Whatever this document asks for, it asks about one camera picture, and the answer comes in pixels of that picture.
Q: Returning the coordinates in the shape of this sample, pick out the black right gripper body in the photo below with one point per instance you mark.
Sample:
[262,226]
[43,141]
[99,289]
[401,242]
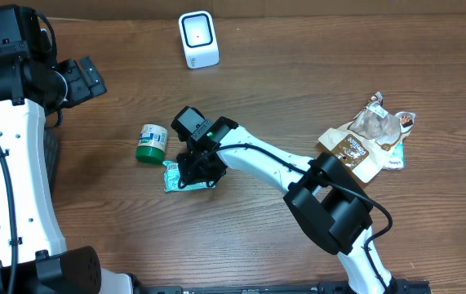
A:
[201,171]

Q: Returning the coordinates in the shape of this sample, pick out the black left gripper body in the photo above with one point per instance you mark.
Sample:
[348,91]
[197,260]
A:
[74,86]

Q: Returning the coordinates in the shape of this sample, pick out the teal snack packet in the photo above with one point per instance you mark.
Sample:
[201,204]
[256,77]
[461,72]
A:
[172,178]

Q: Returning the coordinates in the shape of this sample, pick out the green lid white jar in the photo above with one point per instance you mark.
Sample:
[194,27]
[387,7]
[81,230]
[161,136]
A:
[151,146]

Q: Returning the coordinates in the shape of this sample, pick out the beige brown bag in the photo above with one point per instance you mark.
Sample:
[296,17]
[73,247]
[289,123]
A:
[366,143]

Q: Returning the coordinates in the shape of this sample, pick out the teal white tissue pack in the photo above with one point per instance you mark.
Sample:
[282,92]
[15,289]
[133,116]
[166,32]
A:
[397,159]

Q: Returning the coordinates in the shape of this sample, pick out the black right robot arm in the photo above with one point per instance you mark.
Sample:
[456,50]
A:
[328,204]

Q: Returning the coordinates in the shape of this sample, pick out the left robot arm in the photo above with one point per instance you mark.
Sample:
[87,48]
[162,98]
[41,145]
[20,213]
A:
[34,257]

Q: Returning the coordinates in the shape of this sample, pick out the white barcode scanner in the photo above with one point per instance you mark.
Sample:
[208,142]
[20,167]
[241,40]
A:
[197,32]

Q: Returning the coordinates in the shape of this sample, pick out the brown cardboard backdrop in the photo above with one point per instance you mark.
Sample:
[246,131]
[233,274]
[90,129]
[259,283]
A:
[172,9]

